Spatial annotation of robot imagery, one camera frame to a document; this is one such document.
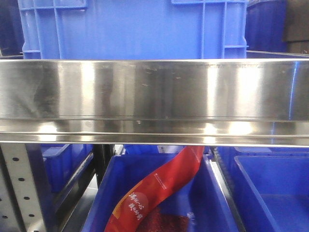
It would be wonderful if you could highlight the blue bin centre lower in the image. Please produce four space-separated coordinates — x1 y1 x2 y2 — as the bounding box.
82 154 238 232

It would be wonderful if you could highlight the blue bin left lower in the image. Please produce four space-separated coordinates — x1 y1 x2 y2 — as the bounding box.
41 144 93 193

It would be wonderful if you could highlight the blue bin right lower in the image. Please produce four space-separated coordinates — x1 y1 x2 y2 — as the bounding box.
215 146 309 232

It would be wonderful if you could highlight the dark blue bin upper right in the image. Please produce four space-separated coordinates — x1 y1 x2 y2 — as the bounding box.
245 0 287 53

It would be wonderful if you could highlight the red printed bag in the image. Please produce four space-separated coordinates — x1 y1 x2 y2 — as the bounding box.
104 145 204 232

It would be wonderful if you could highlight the large blue crate on shelf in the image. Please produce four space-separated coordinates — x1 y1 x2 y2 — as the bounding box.
18 0 248 59

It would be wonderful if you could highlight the stainless steel shelf rail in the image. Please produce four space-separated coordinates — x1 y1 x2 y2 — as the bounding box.
0 58 309 147

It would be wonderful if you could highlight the perforated white shelf post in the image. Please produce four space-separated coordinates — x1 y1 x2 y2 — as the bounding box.
0 143 47 232

